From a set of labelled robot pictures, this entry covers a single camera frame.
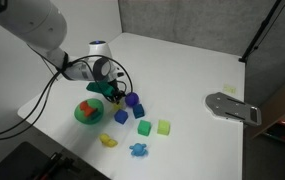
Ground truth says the gray metal plate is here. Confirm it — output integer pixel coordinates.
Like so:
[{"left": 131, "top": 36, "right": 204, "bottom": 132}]
[{"left": 204, "top": 91, "right": 262, "bottom": 127}]

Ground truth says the yellow spiky star toy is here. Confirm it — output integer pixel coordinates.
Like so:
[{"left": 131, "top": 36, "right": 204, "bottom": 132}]
[{"left": 111, "top": 101, "right": 125, "bottom": 112}]

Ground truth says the lime green cube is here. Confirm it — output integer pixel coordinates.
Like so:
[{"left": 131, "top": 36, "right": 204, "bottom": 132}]
[{"left": 156, "top": 119, "right": 172, "bottom": 136}]

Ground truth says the black stand pole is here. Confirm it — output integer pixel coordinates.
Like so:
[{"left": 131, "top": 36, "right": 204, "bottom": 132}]
[{"left": 238, "top": 0, "right": 285, "bottom": 64}]

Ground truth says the wooden toy shelf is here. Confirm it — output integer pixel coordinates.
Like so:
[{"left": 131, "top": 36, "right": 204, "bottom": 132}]
[{"left": 251, "top": 70, "right": 285, "bottom": 150}]

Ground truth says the pale yellow sticky note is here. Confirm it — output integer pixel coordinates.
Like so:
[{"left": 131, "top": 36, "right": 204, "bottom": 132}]
[{"left": 223, "top": 84, "right": 237, "bottom": 94}]

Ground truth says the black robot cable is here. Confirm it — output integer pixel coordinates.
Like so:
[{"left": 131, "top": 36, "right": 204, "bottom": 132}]
[{"left": 0, "top": 54, "right": 134, "bottom": 141}]

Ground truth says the orange toy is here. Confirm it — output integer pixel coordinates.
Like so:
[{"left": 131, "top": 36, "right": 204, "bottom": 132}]
[{"left": 79, "top": 100, "right": 98, "bottom": 118}]

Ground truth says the black tripod equipment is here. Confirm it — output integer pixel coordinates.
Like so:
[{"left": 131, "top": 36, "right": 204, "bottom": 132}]
[{"left": 0, "top": 141, "right": 112, "bottom": 180}]

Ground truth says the teal blue cube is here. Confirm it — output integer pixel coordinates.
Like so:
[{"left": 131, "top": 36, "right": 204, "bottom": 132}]
[{"left": 132, "top": 103, "right": 146, "bottom": 120}]

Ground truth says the purple ball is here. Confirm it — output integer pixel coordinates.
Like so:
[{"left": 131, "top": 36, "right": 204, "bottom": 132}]
[{"left": 124, "top": 91, "right": 140, "bottom": 108}]

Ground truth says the light blue turtle toy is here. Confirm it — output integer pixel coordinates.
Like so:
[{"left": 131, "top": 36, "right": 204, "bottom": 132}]
[{"left": 129, "top": 142, "right": 149, "bottom": 158}]

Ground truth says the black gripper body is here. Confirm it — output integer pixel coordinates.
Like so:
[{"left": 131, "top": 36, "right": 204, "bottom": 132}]
[{"left": 107, "top": 78, "right": 127, "bottom": 100}]

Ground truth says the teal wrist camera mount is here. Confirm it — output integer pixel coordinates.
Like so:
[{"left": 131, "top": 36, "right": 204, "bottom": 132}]
[{"left": 85, "top": 81, "right": 115, "bottom": 97}]

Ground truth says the green bowl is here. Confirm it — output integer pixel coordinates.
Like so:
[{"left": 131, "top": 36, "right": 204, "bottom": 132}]
[{"left": 73, "top": 97, "right": 105, "bottom": 126}]

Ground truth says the yellow duck toy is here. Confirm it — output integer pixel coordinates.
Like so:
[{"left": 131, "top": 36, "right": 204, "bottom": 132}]
[{"left": 98, "top": 133, "right": 119, "bottom": 148}]

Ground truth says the dark blue cube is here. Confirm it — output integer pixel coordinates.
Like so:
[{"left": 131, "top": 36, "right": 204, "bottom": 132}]
[{"left": 113, "top": 108, "right": 129, "bottom": 126}]

